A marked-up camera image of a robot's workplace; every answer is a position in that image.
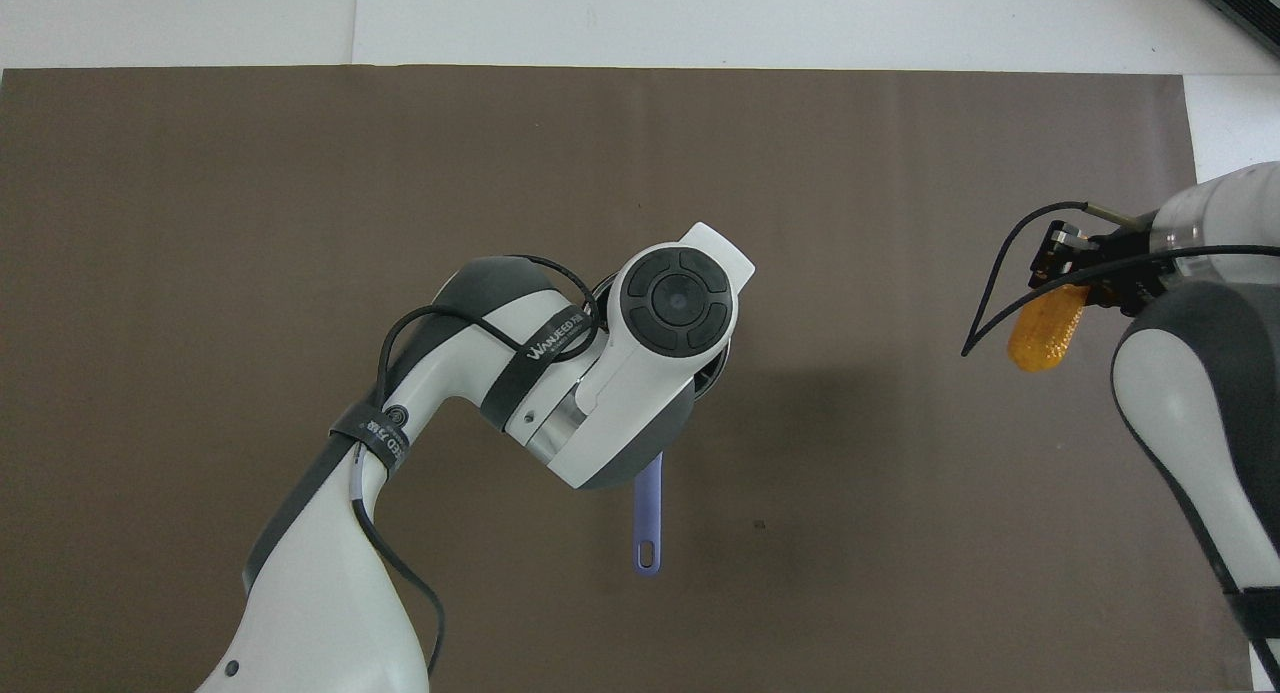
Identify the yellow corn cob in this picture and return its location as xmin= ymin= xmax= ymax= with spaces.
xmin=1007 ymin=283 xmax=1092 ymax=374

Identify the brown table mat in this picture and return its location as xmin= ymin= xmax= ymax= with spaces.
xmin=0 ymin=66 xmax=1253 ymax=693

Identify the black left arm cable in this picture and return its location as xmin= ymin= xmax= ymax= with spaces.
xmin=345 ymin=255 xmax=601 ymax=676

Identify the black velcro cable strap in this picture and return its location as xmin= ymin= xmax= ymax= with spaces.
xmin=1225 ymin=585 xmax=1280 ymax=644
xmin=493 ymin=308 xmax=593 ymax=431
xmin=330 ymin=401 xmax=413 ymax=471

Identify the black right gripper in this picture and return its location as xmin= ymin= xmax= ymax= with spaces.
xmin=1030 ymin=221 xmax=1168 ymax=312

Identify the glass pot lid blue knob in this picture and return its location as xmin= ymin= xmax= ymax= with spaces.
xmin=588 ymin=273 xmax=736 ymax=402

